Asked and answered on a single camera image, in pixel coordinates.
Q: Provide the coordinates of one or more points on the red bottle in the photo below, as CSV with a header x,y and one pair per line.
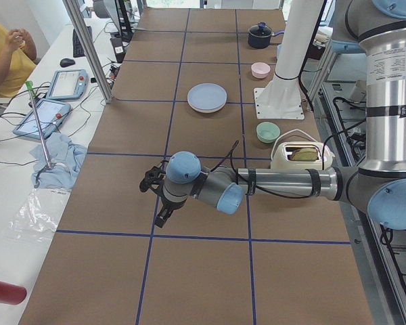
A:
x,y
12,294

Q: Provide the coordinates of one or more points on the teach pendant far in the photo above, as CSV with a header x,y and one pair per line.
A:
x,y
67,84

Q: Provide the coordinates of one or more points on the pink bowl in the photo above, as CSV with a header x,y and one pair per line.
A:
x,y
260,70

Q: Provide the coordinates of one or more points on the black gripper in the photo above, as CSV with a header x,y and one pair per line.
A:
x,y
169,204

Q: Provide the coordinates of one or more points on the aluminium frame post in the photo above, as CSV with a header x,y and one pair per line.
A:
x,y
79,25

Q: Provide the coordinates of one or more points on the teach pendant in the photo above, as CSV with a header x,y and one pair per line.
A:
x,y
67,84
51,114

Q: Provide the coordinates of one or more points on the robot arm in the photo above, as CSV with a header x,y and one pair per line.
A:
x,y
377,187

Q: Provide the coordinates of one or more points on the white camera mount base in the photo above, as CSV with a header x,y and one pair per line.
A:
x,y
273,103

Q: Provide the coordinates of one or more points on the pink plate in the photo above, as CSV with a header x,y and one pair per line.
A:
x,y
206,110

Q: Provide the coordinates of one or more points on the grabber stick green tip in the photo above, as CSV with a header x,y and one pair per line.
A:
x,y
46,155

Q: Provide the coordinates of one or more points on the cream toaster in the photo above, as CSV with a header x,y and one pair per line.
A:
x,y
310,154

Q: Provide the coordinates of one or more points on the teach pendant near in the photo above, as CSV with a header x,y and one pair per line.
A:
x,y
51,114

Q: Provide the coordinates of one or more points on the light blue cloth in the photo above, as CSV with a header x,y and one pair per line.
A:
x,y
67,159

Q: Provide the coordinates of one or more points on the black keyboard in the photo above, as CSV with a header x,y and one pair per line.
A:
x,y
77,46

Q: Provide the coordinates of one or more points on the small blue cup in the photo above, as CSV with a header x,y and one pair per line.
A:
x,y
279,51

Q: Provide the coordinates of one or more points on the seated person yellow shirt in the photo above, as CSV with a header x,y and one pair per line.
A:
x,y
17,60

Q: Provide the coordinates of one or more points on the dark blue pot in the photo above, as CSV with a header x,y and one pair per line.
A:
x,y
259,35

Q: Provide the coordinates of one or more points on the green bowl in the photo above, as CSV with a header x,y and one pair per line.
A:
x,y
267,132

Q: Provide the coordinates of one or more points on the black computer mouse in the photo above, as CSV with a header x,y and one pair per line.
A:
x,y
66,62

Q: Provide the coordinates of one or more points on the clear plastic bag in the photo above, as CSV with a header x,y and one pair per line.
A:
x,y
39,216

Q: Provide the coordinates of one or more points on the blue plate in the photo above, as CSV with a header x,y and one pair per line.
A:
x,y
207,95

